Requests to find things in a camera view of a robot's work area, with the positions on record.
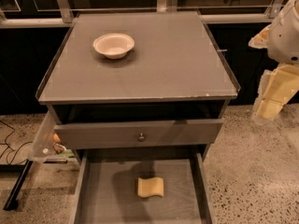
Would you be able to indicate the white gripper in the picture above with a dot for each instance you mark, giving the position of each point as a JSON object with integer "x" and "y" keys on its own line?
{"x": 285, "y": 37}

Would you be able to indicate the yellow sponge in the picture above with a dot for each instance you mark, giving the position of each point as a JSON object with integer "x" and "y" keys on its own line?
{"x": 148, "y": 187}

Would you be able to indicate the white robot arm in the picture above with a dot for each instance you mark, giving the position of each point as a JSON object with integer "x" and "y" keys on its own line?
{"x": 283, "y": 36}

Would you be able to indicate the grey closed top drawer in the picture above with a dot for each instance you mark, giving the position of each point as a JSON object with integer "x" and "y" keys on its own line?
{"x": 124, "y": 134}

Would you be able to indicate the grey drawer cabinet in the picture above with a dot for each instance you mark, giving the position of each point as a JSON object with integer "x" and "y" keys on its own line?
{"x": 174, "y": 72}

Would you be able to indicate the round metal drawer knob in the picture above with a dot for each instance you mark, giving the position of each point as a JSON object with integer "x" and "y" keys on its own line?
{"x": 141, "y": 137}

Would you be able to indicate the open grey middle drawer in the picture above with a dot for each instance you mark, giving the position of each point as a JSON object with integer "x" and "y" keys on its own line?
{"x": 106, "y": 192}

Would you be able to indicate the white paper bowl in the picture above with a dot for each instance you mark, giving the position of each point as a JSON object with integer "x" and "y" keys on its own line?
{"x": 113, "y": 46}

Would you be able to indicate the clear plastic side bin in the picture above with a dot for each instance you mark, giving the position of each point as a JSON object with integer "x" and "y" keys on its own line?
{"x": 46, "y": 148}

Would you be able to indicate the black metal floor bar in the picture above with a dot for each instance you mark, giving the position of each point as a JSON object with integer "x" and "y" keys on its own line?
{"x": 23, "y": 171}

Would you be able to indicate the metal window frame rail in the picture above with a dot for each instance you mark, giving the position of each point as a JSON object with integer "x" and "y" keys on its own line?
{"x": 18, "y": 14}

